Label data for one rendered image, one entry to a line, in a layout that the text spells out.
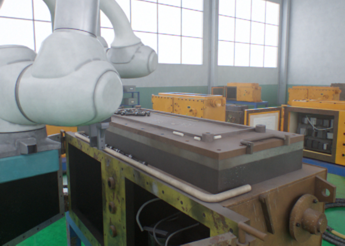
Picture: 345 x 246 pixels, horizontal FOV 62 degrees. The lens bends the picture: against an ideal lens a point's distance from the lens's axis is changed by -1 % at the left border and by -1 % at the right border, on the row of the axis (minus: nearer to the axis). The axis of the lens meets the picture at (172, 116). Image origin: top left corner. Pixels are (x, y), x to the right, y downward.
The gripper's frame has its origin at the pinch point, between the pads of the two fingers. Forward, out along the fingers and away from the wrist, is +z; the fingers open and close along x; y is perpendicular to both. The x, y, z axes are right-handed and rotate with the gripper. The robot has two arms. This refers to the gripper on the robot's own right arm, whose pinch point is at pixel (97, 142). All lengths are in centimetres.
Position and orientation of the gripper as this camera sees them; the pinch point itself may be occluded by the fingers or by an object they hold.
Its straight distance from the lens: 111.2
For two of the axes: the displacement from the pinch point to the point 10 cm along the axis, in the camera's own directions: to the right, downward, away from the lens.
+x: 6.9, 1.0, -7.2
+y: -7.3, 0.9, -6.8
